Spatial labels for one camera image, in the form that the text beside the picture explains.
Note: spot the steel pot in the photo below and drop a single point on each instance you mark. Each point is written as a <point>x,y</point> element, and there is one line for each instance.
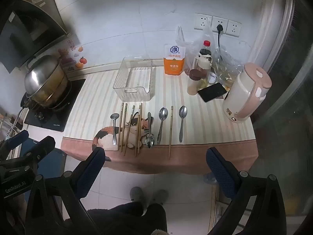
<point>55,91</point>

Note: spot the clear plastic container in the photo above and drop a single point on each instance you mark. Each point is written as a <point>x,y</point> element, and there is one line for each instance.
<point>149,88</point>

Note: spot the black gas stove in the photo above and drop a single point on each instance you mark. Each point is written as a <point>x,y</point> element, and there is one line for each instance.
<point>57,118</point>

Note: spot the grey slipper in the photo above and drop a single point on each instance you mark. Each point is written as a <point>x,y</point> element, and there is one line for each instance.
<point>160,196</point>
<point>137,193</point>

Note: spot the steel pot lid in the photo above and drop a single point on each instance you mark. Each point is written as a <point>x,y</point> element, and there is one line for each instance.
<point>42,72</point>

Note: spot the clear plastic bag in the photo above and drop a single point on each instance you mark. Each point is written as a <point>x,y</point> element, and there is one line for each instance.
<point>226,66</point>

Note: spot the orange and white salt bag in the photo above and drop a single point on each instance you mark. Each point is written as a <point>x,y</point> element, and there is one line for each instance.
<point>174,66</point>

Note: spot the pink and white electric kettle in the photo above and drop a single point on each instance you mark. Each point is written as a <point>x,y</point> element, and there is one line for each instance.
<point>244,95</point>

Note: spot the small steel spoon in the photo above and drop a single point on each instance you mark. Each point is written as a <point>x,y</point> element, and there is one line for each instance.
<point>114,127</point>

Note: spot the jar with brown lid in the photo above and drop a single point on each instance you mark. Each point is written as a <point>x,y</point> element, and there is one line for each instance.
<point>195,76</point>

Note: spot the white cream pitcher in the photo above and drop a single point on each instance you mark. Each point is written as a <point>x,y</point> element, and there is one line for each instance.
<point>204,62</point>

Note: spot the wooden chopstick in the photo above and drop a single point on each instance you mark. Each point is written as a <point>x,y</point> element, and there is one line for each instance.
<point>124,127</point>
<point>137,129</point>
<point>120,127</point>
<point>140,127</point>
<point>170,132</point>
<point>129,129</point>

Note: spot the dark berries wall sticker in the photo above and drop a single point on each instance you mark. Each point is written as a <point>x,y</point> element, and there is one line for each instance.
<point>71,68</point>

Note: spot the glass sliding door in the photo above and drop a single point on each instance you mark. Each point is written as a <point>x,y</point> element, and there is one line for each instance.
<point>288,90</point>

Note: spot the translucent white plastic bag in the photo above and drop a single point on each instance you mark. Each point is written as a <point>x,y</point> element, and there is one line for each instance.
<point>182,40</point>

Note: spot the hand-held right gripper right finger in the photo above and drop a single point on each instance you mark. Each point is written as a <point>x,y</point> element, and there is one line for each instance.
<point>218,169</point>

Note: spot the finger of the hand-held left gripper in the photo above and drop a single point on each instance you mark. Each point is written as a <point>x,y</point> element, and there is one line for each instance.
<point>17,137</point>
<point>42,145</point>

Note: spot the range hood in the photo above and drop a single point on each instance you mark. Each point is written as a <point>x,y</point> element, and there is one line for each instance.
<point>24,29</point>

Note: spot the orange fruit wall sticker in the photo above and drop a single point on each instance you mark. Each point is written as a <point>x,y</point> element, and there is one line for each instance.
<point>78,65</point>

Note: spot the dark bottle with red cap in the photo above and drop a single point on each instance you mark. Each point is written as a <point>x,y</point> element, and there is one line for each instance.
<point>206,48</point>

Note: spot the black smartphone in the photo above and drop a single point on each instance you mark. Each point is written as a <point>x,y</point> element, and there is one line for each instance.
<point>212,92</point>

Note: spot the red persimmon wall sticker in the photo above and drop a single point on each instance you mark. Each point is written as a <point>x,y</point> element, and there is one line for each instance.
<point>83,60</point>

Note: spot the person's right leg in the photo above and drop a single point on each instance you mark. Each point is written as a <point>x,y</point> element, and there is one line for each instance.
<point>156,216</point>

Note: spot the bear wall sticker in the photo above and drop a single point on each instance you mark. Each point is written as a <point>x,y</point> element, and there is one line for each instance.
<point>64,54</point>

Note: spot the white wall socket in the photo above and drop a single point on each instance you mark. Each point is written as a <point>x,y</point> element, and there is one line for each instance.
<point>233,28</point>
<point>215,20</point>
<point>201,21</point>

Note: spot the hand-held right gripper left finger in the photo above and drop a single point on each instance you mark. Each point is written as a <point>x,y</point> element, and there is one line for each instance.
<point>91,167</point>

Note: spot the striped cat-print table mat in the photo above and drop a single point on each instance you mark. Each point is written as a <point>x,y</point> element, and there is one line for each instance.
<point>97,98</point>

